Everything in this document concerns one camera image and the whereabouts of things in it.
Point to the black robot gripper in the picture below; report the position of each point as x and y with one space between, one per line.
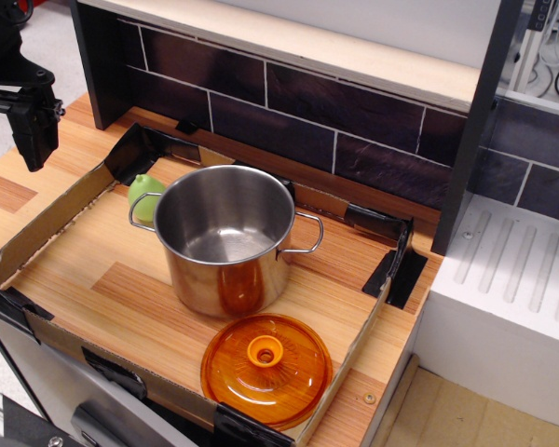
34 112

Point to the stainless steel pot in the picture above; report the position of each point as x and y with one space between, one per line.
226 234

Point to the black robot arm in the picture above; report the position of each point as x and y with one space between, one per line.
12 17

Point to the cardboard fence with black tape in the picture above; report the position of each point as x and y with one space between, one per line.
92 327

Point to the orange glass pot lid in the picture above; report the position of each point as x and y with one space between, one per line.
271 367

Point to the green plastic pear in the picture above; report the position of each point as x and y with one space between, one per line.
143 196

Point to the white drainboard sink unit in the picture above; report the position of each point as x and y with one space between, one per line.
491 321

